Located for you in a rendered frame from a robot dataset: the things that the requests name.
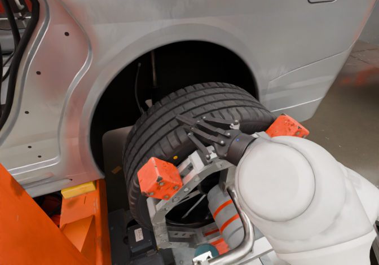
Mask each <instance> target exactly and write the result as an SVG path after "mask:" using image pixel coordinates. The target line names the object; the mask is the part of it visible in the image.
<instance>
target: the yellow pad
mask: <svg viewBox="0 0 379 265"><path fill-rule="evenodd" d="M92 191H96V180H95V181H92V182H88V183H85V184H80V185H77V186H74V187H70V188H67V189H63V190H61V194H62V195H63V196H64V199H68V198H71V197H75V196H79V195H82V194H85V193H89V192H92Z"/></svg>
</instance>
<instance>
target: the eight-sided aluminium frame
mask: <svg viewBox="0 0 379 265"><path fill-rule="evenodd" d="M250 136H253V137H255V138H259V137H263V138H266V139H268V140H270V139H271V138H272V137H270V136H269V134H268V133H265V132H264V131H262V132H255V133H254V134H252V135H250ZM206 148H207V150H208V151H212V152H213V153H215V150H214V147H213V146H209V147H206ZM230 166H233V164H231V163H229V162H228V161H226V160H220V159H215V160H213V162H212V164H209V163H208V162H207V160H206V158H205V156H204V155H203V154H202V153H201V152H200V151H199V149H198V150H196V151H194V152H193V154H191V155H189V156H188V158H187V159H186V160H185V161H184V162H183V163H182V164H181V165H180V166H179V167H178V168H177V169H178V172H179V175H180V177H181V179H182V182H183V187H182V188H181V189H180V190H178V191H177V192H176V193H175V194H174V195H173V196H172V197H171V198H170V199H169V200H162V199H159V198H153V197H148V198H147V206H148V211H149V216H150V219H151V223H152V225H153V231H154V234H155V239H156V244H157V246H158V248H163V249H166V248H194V249H197V248H198V247H199V246H200V245H201V244H209V243H211V242H214V241H217V240H219V239H221V238H223V237H222V235H221V233H220V231H218V232H216V233H213V234H211V235H208V236H205V233H208V232H211V231H214V230H216V229H218V226H217V224H216V222H214V223H210V224H208V225H206V226H203V227H201V228H195V229H194V228H182V227H169V226H166V220H165V215H166V214H167V213H168V212H169V211H170V210H171V209H172V208H173V207H174V206H175V205H176V204H177V203H178V202H180V201H181V200H182V199H183V198H184V197H185V196H186V195H187V194H188V193H190V192H191V191H192V190H193V189H194V188H195V187H196V186H197V185H198V184H199V183H200V182H201V181H202V180H203V179H204V178H205V177H207V176H208V175H210V174H211V173H214V172H216V171H219V170H223V169H226V168H228V167H230Z"/></svg>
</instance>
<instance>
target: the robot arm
mask: <svg viewBox="0 0 379 265"><path fill-rule="evenodd" d="M175 119H176V120H177V122H178V124H180V125H181V126H183V128H184V130H185V131H187V132H189V133H188V137H189V139H190V141H191V142H192V143H193V144H194V145H195V146H196V147H197V148H198V149H199V151H200V152H201V153H202V154H203V155H204V156H205V158H206V160H207V162H208V163H209V164H212V162H213V160H215V159H220V160H226V161H228V162H229V163H231V164H233V165H235V166H237V169H236V173H235V190H236V195H237V199H238V201H239V203H240V206H241V207H242V209H243V211H244V213H245V214H246V216H247V217H248V218H249V219H250V221H251V222H252V223H253V224H254V225H255V226H256V227H257V228H258V229H259V230H260V231H261V232H262V233H263V234H264V236H265V238H266V239H267V241H268V242H269V243H270V245H271V246H272V248H273V250H274V251H275V253H276V255H277V257H278V258H280V259H282V260H284V261H286V262H288V263H289V264H291V265H371V263H370V259H369V251H370V248H371V245H372V242H373V240H374V238H375V237H376V235H377V234H376V232H375V230H374V229H373V224H374V223H375V221H376V219H377V217H378V215H379V189H378V188H377V187H375V186H374V185H373V184H372V183H371V182H369V181H368V180H366V179H365V178H364V177H362V176H361V175H359V174H358V173H356V172H355V171H353V170H351V169H349V168H347V167H344V166H343V164H341V163H339V162H337V161H336V160H335V159H334V157H333V156H332V155H331V154H330V153H329V152H327V151H326V150H325V149H324V148H322V147H321V146H319V145H317V144H316V143H314V142H312V141H309V140H307V139H304V138H299V137H295V136H276V137H273V138H271V139H270V140H268V139H266V138H263V137H259V138H255V137H253V136H250V135H248V134H246V133H242V132H241V131H240V130H239V128H240V124H239V120H224V119H220V118H213V117H207V116H204V117H203V118H202V119H201V120H196V119H194V118H192V117H190V118H189V119H188V118H186V117H184V116H182V115H179V114H178V115H177V116H176V117H175ZM217 127H218V128H217ZM220 128H222V129H227V130H222V129H220ZM199 129H200V130H199ZM201 130H203V131H205V132H207V133H209V134H211V135H212V136H211V135H209V134H207V133H205V132H203V131H201ZM196 137H197V138H199V139H201V140H203V141H205V142H207V143H208V144H210V145H212V146H213V147H214V150H215V153H213V152H212V151H208V150H207V148H206V147H205V146H204V145H203V144H202V143H201V142H200V141H199V140H198V139H197V138H196Z"/></svg>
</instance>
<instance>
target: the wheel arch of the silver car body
mask: <svg viewBox="0 0 379 265"><path fill-rule="evenodd" d="M154 49H155V61H156V76H157V82H158V83H160V84H161V92H160V97H161V96H164V95H169V94H171V93H173V92H176V91H177V90H180V89H184V88H185V87H188V86H192V85H195V84H201V83H208V82H220V83H221V82H222V83H229V84H232V85H235V86H238V87H241V88H242V89H244V90H245V91H247V92H248V93H250V94H251V95H252V96H253V97H254V98H255V99H257V100H258V101H259V102H260V103H261V89H260V86H259V82H258V78H257V76H256V74H255V72H254V70H253V68H252V66H251V65H250V64H249V62H248V61H247V60H246V58H244V57H243V56H242V54H240V53H239V52H238V51H236V50H235V49H233V48H232V47H230V46H228V45H226V44H224V43H221V42H218V41H215V40H211V39H205V38H182V39H176V40H172V41H168V42H164V43H161V44H159V45H157V46H154V47H151V48H149V49H147V50H145V51H143V52H142V53H140V54H139V55H137V56H136V57H134V58H132V59H131V60H130V61H128V62H127V63H126V64H125V65H124V66H123V67H121V68H120V69H119V70H118V71H117V72H116V73H115V74H114V75H113V76H112V78H111V79H110V80H109V81H108V82H107V84H106V85H105V86H104V88H103V89H102V91H101V92H100V94H99V96H98V98H97V100H96V102H95V104H94V106H93V108H92V111H91V114H90V118H89V122H88V127H87V150H88V153H89V157H90V161H91V163H92V165H93V167H94V169H95V171H96V172H97V174H98V175H99V176H100V177H101V178H102V179H104V178H105V172H104V157H103V143H102V138H103V135H104V134H105V133H106V132H107V131H111V130H115V129H120V128H123V127H128V126H133V125H134V124H135V123H136V121H137V120H138V119H139V118H140V117H141V113H140V110H139V108H138V105H137V102H136V98H135V77H136V72H137V68H138V63H141V65H140V69H139V74H138V81H137V97H138V101H139V104H140V107H141V106H142V105H143V104H144V102H145V101H146V100H149V99H151V93H150V90H149V84H150V83H153V82H152V69H151V57H150V51H152V50H154Z"/></svg>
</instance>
